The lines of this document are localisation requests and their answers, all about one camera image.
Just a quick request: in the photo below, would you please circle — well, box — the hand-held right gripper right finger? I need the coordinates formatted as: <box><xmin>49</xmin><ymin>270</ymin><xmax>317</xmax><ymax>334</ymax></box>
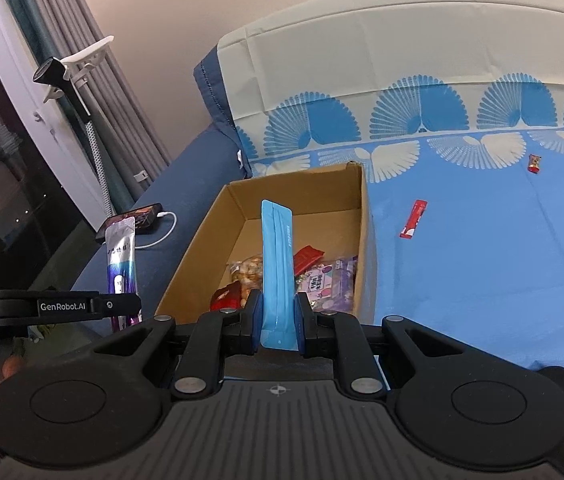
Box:
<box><xmin>294</xmin><ymin>291</ymin><xmax>468</xmax><ymax>401</ymax></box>

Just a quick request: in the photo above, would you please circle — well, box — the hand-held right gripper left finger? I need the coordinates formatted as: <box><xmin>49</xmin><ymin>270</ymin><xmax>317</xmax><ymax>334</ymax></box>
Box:
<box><xmin>92</xmin><ymin>290</ymin><xmax>265</xmax><ymax>401</ymax></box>

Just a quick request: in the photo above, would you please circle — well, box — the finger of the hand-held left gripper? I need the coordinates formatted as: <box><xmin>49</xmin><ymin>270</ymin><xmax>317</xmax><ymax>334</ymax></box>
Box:
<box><xmin>99</xmin><ymin>292</ymin><xmax>143</xmax><ymax>321</ymax></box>

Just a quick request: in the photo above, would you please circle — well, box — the small red snack packet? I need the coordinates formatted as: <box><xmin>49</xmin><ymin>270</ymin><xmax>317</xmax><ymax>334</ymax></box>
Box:
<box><xmin>210</xmin><ymin>282</ymin><xmax>243</xmax><ymax>311</ymax></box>

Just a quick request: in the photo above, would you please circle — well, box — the purple white stick packet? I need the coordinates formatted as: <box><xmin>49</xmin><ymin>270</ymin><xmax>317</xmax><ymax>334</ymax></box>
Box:
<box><xmin>104</xmin><ymin>216</ymin><xmax>143</xmax><ymax>332</ymax></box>

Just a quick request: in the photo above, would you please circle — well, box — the clear colourful candy bag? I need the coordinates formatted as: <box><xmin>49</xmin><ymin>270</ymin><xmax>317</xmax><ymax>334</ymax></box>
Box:
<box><xmin>294</xmin><ymin>255</ymin><xmax>359</xmax><ymax>316</ymax></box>

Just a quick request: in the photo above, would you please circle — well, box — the light blue snack packet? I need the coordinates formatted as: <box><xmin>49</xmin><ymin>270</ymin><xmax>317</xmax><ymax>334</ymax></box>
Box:
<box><xmin>260</xmin><ymin>199</ymin><xmax>299</xmax><ymax>351</ymax></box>

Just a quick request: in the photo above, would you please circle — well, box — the cardboard box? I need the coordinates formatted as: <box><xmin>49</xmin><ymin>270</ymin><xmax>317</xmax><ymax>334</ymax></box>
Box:
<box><xmin>154</xmin><ymin>161</ymin><xmax>377</xmax><ymax>328</ymax></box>

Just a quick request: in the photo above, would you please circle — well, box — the clear mixed nuts packet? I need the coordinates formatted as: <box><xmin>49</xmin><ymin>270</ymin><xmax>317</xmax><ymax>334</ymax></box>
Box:
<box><xmin>228</xmin><ymin>255</ymin><xmax>265</xmax><ymax>311</ymax></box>

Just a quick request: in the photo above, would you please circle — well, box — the black smartphone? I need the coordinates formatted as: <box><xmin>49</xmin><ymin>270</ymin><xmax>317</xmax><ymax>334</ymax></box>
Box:
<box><xmin>96</xmin><ymin>202</ymin><xmax>163</xmax><ymax>245</ymax></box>

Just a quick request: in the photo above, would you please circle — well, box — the dark blue blanket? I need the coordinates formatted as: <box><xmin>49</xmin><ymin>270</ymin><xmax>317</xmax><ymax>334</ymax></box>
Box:
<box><xmin>69</xmin><ymin>125</ymin><xmax>243</xmax><ymax>336</ymax></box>

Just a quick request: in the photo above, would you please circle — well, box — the slim red snack packet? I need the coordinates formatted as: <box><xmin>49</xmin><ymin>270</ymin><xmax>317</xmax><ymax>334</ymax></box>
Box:
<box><xmin>399</xmin><ymin>199</ymin><xmax>429</xmax><ymax>239</ymax></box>

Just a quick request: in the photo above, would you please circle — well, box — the blue white printed bedsheet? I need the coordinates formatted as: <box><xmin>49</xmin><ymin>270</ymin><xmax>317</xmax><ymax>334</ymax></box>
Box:
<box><xmin>217</xmin><ymin>0</ymin><xmax>564</xmax><ymax>396</ymax></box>

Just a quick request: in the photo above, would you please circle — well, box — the grey green curtain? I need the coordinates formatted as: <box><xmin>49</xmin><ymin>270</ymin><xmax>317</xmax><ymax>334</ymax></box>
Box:
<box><xmin>0</xmin><ymin>0</ymin><xmax>173</xmax><ymax>211</ymax></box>

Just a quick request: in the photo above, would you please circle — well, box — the dark blue pillow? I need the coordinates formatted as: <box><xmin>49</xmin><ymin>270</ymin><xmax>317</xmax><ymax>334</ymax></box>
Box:
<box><xmin>193</xmin><ymin>45</ymin><xmax>255</xmax><ymax>179</ymax></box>

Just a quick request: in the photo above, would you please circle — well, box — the white charging cable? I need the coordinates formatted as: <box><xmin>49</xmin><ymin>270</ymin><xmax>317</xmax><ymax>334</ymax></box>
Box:
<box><xmin>136</xmin><ymin>211</ymin><xmax>179</xmax><ymax>251</ymax></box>

